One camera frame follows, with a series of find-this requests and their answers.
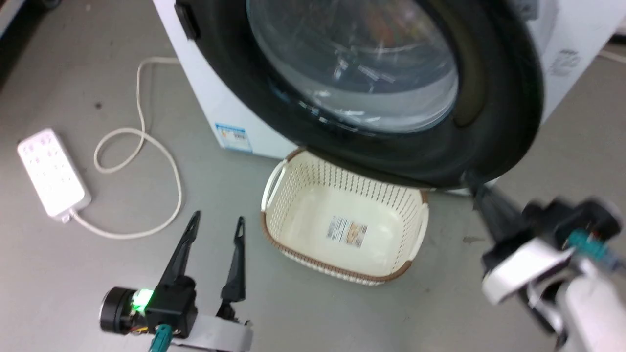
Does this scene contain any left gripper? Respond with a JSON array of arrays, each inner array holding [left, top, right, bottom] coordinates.
[[100, 211, 253, 352]]

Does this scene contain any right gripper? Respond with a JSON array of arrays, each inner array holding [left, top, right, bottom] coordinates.
[[464, 170, 623, 305]]

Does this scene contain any black round washing machine door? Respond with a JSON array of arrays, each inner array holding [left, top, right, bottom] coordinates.
[[188, 0, 545, 189]]

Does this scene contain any white washing machine body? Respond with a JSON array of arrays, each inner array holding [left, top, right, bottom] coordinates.
[[152, 0, 626, 197]]

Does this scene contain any black door latch block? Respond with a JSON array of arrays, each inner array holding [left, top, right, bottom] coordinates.
[[175, 2, 201, 41]]

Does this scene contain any cream laundry basket brown rim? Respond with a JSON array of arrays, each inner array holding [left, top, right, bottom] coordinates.
[[261, 148, 430, 286]]

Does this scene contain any blue energy label sticker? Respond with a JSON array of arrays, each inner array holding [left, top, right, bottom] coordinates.
[[215, 123, 253, 154]]

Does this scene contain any paper label in basket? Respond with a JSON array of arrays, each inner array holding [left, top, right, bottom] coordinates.
[[326, 215, 368, 248]]

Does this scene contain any white power strip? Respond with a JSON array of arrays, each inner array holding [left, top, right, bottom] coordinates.
[[17, 128, 92, 219]]

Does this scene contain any teal connector cable left gripper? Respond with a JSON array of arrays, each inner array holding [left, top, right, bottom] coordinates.
[[148, 324, 173, 352]]

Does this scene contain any teal connector cable gripper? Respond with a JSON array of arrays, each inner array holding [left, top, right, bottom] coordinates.
[[568, 230, 626, 272], [148, 324, 173, 352]]

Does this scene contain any white power strip cable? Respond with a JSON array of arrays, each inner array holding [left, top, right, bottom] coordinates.
[[68, 57, 183, 240]]

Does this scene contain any teal connector cable right gripper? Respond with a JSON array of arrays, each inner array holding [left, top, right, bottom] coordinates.
[[568, 230, 626, 272]]

